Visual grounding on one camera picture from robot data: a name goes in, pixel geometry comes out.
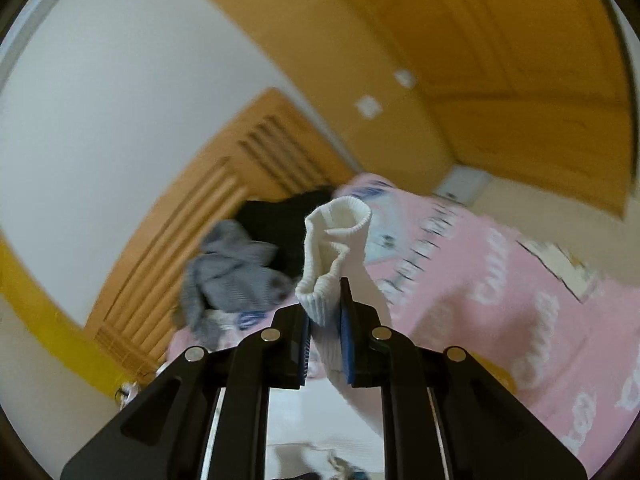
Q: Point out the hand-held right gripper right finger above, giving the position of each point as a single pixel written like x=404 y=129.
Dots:
x=345 y=340

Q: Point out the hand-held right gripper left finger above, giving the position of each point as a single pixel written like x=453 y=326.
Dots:
x=302 y=345

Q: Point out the white knit sweater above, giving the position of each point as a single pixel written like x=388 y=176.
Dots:
x=330 y=240

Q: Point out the grey garment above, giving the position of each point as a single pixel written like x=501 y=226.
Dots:
x=225 y=270

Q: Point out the black garment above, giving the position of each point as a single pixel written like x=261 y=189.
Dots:
x=272 y=225

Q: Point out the pink printed blanket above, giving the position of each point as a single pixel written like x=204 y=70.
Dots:
x=465 y=280

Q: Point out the slatted wooden headboard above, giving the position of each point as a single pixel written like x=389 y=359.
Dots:
x=200 y=200

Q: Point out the white box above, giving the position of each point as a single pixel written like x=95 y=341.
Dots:
x=461 y=182

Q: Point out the wooden panel door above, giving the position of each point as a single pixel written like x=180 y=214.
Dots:
x=500 y=60

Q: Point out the white wall switch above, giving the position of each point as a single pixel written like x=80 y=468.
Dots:
x=368 y=106

